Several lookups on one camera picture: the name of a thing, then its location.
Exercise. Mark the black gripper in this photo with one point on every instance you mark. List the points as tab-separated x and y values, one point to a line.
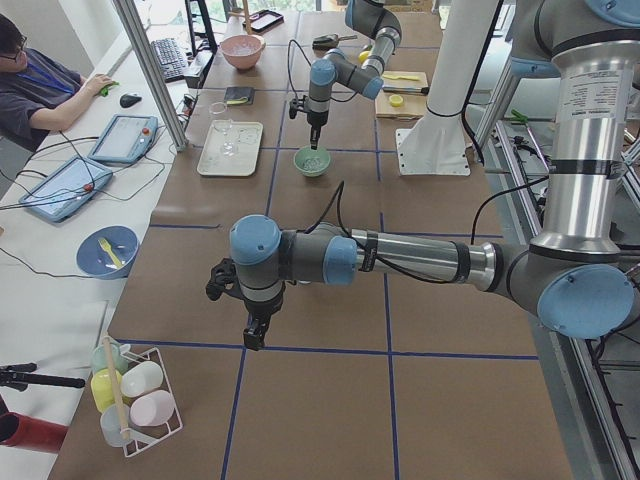
261	309
315	120

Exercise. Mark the green bowl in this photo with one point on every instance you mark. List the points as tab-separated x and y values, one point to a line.
304	152

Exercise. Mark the metal ice scoop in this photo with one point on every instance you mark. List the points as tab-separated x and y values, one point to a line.
329	41

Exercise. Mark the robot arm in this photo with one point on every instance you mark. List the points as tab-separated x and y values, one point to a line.
568	276
381	26

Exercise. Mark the ice cubes in green bowl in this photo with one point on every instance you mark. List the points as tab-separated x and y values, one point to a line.
312	163

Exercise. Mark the pink bowl with ice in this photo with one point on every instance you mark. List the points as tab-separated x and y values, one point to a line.
242	51

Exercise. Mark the blue bowl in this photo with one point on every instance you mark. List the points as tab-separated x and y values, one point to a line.
95	263

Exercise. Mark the cream bear tray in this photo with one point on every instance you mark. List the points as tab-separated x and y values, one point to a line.
247	136

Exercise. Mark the yellow lemon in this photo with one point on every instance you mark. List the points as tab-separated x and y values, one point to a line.
363	56

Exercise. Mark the wooden cutting board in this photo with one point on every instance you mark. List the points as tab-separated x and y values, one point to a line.
403	95

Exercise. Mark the clear wine glass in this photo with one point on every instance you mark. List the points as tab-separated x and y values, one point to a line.
223	123

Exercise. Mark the yellow plastic knife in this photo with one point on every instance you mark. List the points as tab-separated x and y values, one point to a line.
401	77

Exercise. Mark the white cup in rack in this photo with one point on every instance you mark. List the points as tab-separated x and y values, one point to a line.
141	379

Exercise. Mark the pink cup in rack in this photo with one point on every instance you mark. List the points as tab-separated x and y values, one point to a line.
152	409

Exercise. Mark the green cup in rack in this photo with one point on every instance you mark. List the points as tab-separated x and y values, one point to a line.
99	359

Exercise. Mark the black keyboard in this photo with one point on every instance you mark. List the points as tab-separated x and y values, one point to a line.
171	58

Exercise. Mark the yellow cup in rack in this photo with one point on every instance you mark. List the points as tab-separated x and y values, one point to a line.
101	390

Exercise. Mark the yellow plastic fork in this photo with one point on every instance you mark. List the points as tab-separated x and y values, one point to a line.
108	249

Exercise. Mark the grey cup in rack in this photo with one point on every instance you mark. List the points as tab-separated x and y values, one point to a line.
111	429

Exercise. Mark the far teach pendant tablet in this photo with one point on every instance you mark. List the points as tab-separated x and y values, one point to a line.
125	139

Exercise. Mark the teach pendant tablet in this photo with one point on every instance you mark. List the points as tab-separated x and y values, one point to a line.
67	189
125	139

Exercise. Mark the black computer mouse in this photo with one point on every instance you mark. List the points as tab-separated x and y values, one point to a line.
129	100

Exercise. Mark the near teach pendant tablet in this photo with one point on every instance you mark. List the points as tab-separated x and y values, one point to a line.
67	189

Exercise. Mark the seated person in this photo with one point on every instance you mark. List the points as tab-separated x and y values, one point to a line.
38	94

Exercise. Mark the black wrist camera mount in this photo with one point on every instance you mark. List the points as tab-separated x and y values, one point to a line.
223	280
297	105

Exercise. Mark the metal handled knife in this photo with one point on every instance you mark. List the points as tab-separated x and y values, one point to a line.
406	90

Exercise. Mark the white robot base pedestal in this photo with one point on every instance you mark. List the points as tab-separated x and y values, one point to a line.
435	145

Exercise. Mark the white wire cup rack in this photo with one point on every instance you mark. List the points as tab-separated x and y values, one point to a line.
142	438

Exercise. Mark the aluminium frame post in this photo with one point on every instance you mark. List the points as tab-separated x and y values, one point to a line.
130	19

